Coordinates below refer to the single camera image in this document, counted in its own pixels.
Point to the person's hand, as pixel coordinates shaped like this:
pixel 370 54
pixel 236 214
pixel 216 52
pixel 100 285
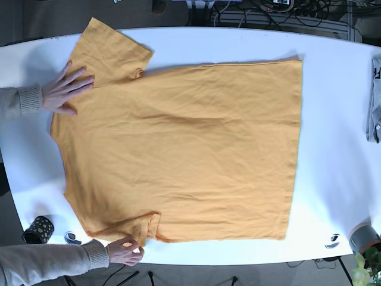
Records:
pixel 56 94

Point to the person's second hand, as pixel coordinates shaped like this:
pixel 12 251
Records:
pixel 125 251

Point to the orange yellow T-shirt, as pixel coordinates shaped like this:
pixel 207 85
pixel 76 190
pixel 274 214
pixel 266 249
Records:
pixel 191 153

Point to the heather grey T-shirt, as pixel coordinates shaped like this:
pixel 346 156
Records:
pixel 373 115

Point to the beige sleeve forearm lower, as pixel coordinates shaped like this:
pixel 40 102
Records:
pixel 31 264

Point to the beige sleeve forearm upper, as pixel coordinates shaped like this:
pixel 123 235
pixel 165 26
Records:
pixel 18 102

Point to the black gold-dotted cup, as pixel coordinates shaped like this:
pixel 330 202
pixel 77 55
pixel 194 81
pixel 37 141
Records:
pixel 39 232

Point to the grey plant pot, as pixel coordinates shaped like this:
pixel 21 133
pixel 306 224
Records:
pixel 362 237

